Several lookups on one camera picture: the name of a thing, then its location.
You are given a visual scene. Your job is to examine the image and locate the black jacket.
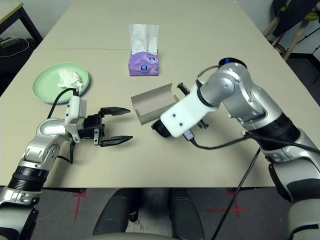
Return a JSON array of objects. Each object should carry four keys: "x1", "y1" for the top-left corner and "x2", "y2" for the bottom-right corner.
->
[{"x1": 271, "y1": 0, "x2": 320, "y2": 37}]

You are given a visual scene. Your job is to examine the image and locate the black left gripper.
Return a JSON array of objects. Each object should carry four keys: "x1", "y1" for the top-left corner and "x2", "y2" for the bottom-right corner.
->
[{"x1": 78, "y1": 106, "x2": 134, "y2": 148}]

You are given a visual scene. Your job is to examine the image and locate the grey glasses case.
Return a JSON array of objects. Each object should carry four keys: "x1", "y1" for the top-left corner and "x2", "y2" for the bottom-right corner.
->
[{"x1": 130, "y1": 83, "x2": 180, "y2": 126}]

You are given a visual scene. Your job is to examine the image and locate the black sunglasses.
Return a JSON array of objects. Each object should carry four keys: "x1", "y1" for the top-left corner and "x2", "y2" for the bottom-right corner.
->
[{"x1": 151, "y1": 119, "x2": 173, "y2": 138}]

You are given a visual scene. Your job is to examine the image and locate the grey robot torso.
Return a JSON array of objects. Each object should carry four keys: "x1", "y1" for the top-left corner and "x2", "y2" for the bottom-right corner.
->
[{"x1": 87, "y1": 232, "x2": 176, "y2": 240}]

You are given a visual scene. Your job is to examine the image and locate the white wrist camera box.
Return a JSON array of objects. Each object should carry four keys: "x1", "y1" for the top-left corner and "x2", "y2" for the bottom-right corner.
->
[
  {"x1": 159, "y1": 83, "x2": 217, "y2": 138},
  {"x1": 63, "y1": 94, "x2": 88, "y2": 143}
]

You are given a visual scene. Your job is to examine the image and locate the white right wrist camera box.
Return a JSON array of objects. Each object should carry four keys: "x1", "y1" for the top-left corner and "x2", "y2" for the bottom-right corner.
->
[{"x1": 159, "y1": 83, "x2": 217, "y2": 138}]

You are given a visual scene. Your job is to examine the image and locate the black plastic cup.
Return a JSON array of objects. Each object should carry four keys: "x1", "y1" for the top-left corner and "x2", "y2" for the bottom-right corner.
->
[{"x1": 218, "y1": 57, "x2": 248, "y2": 68}]

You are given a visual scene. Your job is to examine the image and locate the white floor cable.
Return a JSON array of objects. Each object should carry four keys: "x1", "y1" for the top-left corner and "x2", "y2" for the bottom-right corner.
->
[{"x1": 0, "y1": 37, "x2": 30, "y2": 58}]

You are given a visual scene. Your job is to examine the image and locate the green plate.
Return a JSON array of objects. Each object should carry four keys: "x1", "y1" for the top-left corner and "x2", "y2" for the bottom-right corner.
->
[{"x1": 31, "y1": 62, "x2": 90, "y2": 105}]

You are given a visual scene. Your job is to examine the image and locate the black left wrist camera cable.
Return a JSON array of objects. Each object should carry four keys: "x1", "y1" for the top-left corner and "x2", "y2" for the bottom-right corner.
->
[{"x1": 46, "y1": 87, "x2": 80, "y2": 165}]

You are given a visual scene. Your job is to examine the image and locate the black robot left leg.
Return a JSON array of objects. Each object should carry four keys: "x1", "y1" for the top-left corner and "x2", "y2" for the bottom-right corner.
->
[{"x1": 92, "y1": 188, "x2": 137, "y2": 237}]

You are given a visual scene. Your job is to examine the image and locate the grey power adapter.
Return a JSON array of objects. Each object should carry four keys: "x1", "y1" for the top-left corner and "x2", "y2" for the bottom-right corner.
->
[{"x1": 0, "y1": 36, "x2": 20, "y2": 48}]

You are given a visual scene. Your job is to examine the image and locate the white flat tissue sheet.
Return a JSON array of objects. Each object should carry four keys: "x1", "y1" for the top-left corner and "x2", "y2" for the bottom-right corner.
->
[{"x1": 128, "y1": 24, "x2": 160, "y2": 57}]

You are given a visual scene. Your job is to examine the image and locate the black robot right leg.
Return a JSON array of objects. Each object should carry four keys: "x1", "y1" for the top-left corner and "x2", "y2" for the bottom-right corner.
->
[{"x1": 169, "y1": 187, "x2": 206, "y2": 240}]

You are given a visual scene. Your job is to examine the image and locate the side table black legs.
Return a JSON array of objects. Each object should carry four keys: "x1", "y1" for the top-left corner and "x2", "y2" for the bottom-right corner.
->
[{"x1": 0, "y1": 2, "x2": 43, "y2": 45}]

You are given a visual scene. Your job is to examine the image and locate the black robot leg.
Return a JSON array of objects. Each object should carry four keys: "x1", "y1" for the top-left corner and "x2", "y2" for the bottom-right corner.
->
[
  {"x1": 92, "y1": 188, "x2": 137, "y2": 237},
  {"x1": 169, "y1": 187, "x2": 206, "y2": 240}
]

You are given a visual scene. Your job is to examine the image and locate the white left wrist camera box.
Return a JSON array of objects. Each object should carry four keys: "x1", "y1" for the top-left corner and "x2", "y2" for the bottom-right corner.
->
[{"x1": 63, "y1": 94, "x2": 88, "y2": 143}]

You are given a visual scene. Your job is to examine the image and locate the yellow green cushion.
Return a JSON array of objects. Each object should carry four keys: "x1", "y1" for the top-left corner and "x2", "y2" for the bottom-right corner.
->
[{"x1": 303, "y1": 9, "x2": 320, "y2": 22}]

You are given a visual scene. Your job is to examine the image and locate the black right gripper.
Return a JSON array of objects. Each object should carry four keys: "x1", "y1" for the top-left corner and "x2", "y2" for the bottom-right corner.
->
[{"x1": 176, "y1": 82, "x2": 209, "y2": 130}]

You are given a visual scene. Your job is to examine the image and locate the purple tissue pack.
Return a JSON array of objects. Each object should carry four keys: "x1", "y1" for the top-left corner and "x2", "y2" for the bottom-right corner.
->
[{"x1": 127, "y1": 51, "x2": 160, "y2": 77}]

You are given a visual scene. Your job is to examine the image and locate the wooden stool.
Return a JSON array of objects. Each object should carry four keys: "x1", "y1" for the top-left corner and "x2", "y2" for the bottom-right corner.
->
[{"x1": 262, "y1": 7, "x2": 320, "y2": 61}]

